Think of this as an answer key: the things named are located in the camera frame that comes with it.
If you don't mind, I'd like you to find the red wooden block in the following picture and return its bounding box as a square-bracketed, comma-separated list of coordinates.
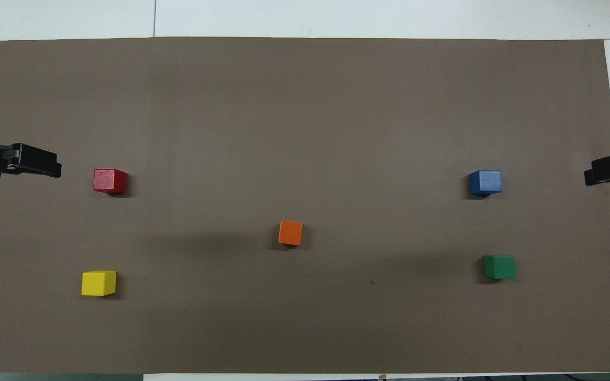
[93, 169, 128, 194]

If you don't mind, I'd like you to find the brown table mat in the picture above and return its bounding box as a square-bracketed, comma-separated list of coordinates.
[0, 37, 610, 375]

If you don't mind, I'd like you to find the orange wooden block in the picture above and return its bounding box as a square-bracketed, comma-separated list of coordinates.
[278, 221, 304, 247]

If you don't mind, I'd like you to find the blue wooden block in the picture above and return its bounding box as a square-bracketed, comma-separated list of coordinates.
[469, 170, 502, 197]

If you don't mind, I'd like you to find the green wooden block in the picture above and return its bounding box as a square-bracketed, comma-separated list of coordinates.
[483, 255, 517, 280]

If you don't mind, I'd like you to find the yellow wooden block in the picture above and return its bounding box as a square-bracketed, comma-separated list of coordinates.
[82, 270, 117, 297]

